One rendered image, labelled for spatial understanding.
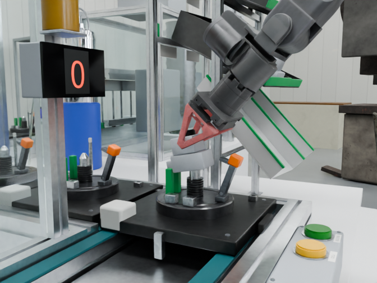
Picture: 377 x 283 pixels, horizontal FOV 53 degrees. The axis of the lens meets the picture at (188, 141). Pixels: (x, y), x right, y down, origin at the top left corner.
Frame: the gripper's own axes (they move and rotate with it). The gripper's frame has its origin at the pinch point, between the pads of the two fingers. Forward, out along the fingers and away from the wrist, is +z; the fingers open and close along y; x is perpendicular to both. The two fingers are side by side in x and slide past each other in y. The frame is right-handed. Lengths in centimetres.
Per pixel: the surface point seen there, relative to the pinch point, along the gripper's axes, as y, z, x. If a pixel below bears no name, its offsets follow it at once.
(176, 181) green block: -0.8, 7.5, 3.2
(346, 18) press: -434, -57, -70
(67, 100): -53, 52, -61
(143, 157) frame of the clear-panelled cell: -85, 62, -33
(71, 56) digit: 19.9, -4.6, -15.0
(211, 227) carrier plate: 8.1, 3.2, 14.0
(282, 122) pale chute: -48.8, -3.5, 4.1
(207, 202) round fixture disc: 2.5, 3.9, 10.3
